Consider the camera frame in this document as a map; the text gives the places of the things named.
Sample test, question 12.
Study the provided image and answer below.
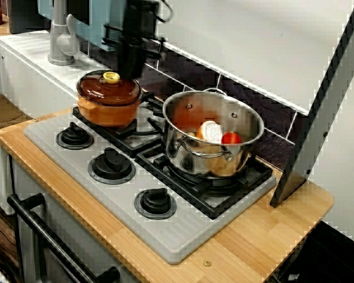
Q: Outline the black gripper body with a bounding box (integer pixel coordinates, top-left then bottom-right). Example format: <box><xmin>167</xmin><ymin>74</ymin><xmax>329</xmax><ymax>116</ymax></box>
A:
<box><xmin>102</xmin><ymin>22</ymin><xmax>168</xmax><ymax>60</ymax></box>

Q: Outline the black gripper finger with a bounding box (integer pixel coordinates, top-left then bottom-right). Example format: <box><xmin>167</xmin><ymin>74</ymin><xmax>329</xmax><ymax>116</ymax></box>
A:
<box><xmin>117</xmin><ymin>44</ymin><xmax>133</xmax><ymax>78</ymax></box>
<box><xmin>132</xmin><ymin>44</ymin><xmax>146</xmax><ymax>80</ymax></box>

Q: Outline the orange toy pot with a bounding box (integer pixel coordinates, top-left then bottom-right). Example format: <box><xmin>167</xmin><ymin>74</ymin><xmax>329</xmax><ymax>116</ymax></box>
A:
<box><xmin>76</xmin><ymin>88</ymin><xmax>144</xmax><ymax>129</ymax></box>

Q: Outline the teal plastic box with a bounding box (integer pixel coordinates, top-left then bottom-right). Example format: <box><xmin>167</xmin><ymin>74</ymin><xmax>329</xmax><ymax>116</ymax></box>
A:
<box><xmin>37</xmin><ymin>0</ymin><xmax>125</xmax><ymax>52</ymax></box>

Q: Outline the grey toy faucet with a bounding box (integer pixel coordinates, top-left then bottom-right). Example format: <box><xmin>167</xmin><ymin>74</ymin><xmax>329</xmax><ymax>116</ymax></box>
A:
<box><xmin>48</xmin><ymin>0</ymin><xmax>79</xmax><ymax>67</ymax></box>

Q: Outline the black burner grate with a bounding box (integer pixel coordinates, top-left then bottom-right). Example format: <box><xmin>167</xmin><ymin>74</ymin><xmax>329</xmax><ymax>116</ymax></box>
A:
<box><xmin>73</xmin><ymin>91</ymin><xmax>169</xmax><ymax>159</ymax></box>
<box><xmin>135</xmin><ymin>144</ymin><xmax>274</xmax><ymax>221</ymax></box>

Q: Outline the black stove knob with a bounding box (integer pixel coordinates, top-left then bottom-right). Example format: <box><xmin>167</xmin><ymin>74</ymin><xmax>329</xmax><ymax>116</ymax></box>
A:
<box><xmin>55</xmin><ymin>122</ymin><xmax>94</xmax><ymax>150</ymax></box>
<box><xmin>134</xmin><ymin>187</ymin><xmax>178</xmax><ymax>221</ymax></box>
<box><xmin>87</xmin><ymin>147</ymin><xmax>136</xmax><ymax>185</ymax></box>

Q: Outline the white toy kitchen cabinet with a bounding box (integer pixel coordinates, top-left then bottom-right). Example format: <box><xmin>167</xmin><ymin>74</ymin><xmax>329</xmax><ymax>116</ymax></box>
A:
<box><xmin>0</xmin><ymin>29</ymin><xmax>142</xmax><ymax>283</ymax></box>

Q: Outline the white and orange toy bread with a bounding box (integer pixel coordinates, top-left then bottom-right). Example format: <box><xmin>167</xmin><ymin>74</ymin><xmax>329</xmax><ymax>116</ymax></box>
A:
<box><xmin>196</xmin><ymin>120</ymin><xmax>222</xmax><ymax>144</ymax></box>

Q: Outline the stainless steel pot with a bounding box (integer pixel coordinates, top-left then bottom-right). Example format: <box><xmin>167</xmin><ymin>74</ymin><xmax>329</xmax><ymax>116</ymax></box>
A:
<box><xmin>161</xmin><ymin>87</ymin><xmax>266</xmax><ymax>180</ymax></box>

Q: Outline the red toy tomato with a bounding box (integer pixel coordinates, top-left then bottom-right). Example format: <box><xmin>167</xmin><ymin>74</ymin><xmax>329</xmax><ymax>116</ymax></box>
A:
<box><xmin>221</xmin><ymin>131</ymin><xmax>242</xmax><ymax>145</ymax></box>

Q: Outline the dark tile backsplash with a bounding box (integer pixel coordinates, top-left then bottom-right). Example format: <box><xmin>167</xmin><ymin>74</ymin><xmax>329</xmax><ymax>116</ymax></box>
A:
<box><xmin>76</xmin><ymin>38</ymin><xmax>310</xmax><ymax>177</ymax></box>

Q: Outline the grey stove plate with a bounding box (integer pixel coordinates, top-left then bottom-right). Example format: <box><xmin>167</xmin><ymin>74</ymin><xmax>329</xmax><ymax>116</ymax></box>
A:
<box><xmin>24</xmin><ymin>97</ymin><xmax>277</xmax><ymax>265</ymax></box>

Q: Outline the black angled side panel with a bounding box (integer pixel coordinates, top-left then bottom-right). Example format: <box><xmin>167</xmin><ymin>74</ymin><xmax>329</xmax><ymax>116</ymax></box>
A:
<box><xmin>270</xmin><ymin>0</ymin><xmax>354</xmax><ymax>209</ymax></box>

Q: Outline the large black object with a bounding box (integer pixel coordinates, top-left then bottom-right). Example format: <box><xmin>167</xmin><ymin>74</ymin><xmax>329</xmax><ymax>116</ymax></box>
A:
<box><xmin>264</xmin><ymin>221</ymin><xmax>354</xmax><ymax>283</ymax></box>

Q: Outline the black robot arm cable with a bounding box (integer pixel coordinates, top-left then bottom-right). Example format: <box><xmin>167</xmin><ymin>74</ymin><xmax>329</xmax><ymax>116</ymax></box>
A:
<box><xmin>156</xmin><ymin>0</ymin><xmax>174</xmax><ymax>23</ymax></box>

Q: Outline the black oven door handle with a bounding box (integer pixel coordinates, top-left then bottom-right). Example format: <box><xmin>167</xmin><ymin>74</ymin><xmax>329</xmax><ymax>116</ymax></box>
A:
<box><xmin>6</xmin><ymin>193</ymin><xmax>121</xmax><ymax>283</ymax></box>

